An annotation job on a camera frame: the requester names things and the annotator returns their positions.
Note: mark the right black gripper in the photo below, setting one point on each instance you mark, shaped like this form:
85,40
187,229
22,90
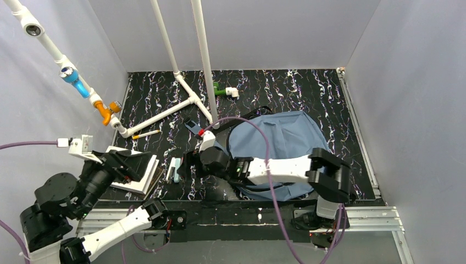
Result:
188,164

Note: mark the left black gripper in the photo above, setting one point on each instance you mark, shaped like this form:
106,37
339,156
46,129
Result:
116,166

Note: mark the white book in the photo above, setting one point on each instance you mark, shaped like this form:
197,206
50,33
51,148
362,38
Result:
143,163

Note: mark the dark brown book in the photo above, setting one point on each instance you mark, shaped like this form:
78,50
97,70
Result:
159,172

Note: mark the blue student backpack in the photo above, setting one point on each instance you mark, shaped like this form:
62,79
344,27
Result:
290,134

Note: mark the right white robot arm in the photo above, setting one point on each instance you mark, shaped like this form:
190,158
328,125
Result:
326,173

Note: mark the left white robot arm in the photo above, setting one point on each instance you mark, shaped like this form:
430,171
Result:
64,197

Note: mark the teal white stapler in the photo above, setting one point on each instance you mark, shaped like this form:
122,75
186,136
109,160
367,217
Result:
172,175

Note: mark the orange plastic tap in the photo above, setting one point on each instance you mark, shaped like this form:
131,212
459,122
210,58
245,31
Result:
107,112

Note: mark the green plastic tap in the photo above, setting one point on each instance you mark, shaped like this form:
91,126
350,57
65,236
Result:
219,91

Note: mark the blue plastic tap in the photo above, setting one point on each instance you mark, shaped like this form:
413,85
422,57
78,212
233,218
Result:
71,76

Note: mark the thin white rear pipe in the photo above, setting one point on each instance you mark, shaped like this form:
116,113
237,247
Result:
165,37

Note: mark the white vertical pvc pipe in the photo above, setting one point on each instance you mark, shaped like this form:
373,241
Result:
203,47

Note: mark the white slanted pvc pipe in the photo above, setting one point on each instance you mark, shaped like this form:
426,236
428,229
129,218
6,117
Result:
32,27

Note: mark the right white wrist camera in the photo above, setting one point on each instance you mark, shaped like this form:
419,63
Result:
208,139

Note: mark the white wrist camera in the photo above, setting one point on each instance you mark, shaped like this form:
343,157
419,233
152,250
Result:
80,147
208,139

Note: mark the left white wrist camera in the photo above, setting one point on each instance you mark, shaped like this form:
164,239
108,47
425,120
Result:
80,147

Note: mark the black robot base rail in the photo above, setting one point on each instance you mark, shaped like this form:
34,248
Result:
243,220

